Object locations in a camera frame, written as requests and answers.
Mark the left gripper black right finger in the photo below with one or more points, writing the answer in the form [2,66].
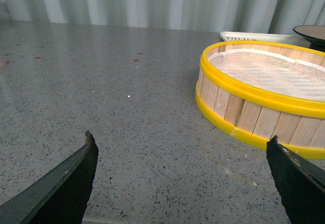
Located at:
[299,182]

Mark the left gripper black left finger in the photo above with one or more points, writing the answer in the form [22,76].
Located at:
[61,195]

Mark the cream rectangular serving tray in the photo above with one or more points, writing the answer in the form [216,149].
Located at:
[284,39]

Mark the brown plate with black rim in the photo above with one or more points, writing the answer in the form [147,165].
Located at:
[314,34]

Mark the yellow rimmed bamboo steamer basket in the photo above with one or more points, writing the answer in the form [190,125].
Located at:
[254,115]

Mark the white mesh steamer liner cloth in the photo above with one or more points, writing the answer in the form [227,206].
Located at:
[272,72]

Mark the grey pleated curtain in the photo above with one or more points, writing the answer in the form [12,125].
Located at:
[252,16]

